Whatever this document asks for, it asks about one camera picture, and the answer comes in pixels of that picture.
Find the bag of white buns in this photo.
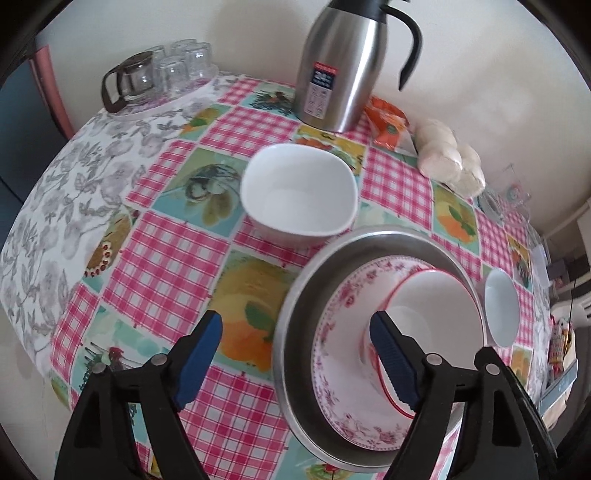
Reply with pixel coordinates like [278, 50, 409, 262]
[414, 119, 487, 199]

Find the colourful snack tube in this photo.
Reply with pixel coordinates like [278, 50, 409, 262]
[548, 317, 570, 371]

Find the round metal tray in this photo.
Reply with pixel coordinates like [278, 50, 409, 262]
[273, 226, 483, 474]

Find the orange snack packet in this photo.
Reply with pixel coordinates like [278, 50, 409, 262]
[363, 96, 416, 155]

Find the floral pink rimmed plate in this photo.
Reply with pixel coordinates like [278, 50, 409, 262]
[311, 255, 433, 451]

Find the strawberry pattern bowl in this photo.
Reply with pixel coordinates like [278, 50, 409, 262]
[370, 268, 485, 416]

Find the white square bowl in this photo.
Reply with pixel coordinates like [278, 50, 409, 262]
[239, 143, 359, 248]

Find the white plastic shelf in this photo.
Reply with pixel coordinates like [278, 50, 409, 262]
[543, 199, 590, 329]

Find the clear glass mug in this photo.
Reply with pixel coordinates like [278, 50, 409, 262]
[477, 164, 531, 227]

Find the small clear glass cup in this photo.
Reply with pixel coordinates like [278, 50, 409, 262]
[182, 40, 215, 88]

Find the checkered picture tablecloth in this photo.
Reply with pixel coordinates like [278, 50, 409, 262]
[1, 75, 549, 479]

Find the glass teapot black handle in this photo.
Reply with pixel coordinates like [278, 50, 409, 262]
[100, 51, 155, 114]

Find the clear round glass tray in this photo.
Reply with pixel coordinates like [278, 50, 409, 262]
[107, 64, 219, 121]

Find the stainless steel thermos jug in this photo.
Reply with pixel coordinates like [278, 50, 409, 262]
[293, 0, 423, 133]

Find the light blue large bowl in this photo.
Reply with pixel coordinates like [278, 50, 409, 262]
[482, 269, 520, 348]

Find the white power strip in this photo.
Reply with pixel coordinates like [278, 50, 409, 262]
[531, 244, 551, 289]

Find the black power adapter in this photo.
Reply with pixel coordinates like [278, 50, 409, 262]
[547, 258, 568, 281]

